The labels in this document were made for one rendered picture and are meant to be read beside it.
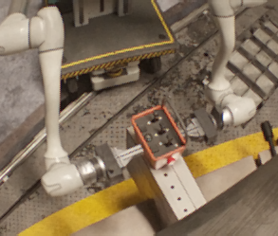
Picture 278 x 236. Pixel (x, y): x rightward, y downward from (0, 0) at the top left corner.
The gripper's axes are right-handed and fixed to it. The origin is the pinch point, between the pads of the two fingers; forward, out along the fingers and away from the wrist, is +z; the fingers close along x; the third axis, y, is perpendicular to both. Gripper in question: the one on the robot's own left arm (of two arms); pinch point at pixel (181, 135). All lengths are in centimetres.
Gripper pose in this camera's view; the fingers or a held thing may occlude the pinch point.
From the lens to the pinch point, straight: 212.0
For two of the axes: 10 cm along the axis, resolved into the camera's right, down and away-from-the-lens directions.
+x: -4.4, -7.8, 4.4
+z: -8.9, 3.1, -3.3
